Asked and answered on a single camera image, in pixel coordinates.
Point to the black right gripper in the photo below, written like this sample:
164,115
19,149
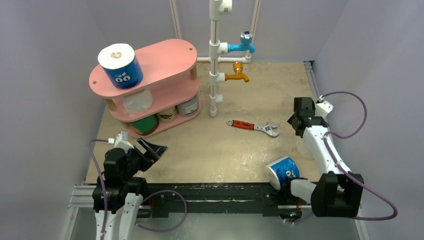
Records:
298,119

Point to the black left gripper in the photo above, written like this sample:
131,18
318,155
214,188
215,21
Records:
152,153

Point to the green brown roll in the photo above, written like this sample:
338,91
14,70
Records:
145,126

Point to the plain white toilet paper roll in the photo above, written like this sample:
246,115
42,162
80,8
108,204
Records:
137,102

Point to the grey toilet paper roll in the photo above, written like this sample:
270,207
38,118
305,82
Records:
189,107

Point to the pink three-tier shelf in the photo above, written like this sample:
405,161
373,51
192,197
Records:
169,72

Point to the blue toilet paper roll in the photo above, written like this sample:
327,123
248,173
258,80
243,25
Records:
121,65

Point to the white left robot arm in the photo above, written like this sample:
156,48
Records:
118,192

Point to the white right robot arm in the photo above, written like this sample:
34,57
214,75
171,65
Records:
338,192

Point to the orange brass faucet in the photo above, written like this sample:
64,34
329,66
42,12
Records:
238,73

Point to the blue plastic faucet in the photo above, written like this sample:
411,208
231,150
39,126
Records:
246,43

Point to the white PVC pipe stand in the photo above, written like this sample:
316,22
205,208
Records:
218,51

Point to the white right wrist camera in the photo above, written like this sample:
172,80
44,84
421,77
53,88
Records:
322,107

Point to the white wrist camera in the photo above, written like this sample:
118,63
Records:
121,141
322,107

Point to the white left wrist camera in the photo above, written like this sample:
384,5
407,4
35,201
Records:
121,141

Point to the red handled adjustable wrench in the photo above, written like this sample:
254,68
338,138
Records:
268,128

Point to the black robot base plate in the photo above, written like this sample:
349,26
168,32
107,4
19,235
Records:
218,198

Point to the aluminium frame rail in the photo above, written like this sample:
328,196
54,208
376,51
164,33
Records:
119,198

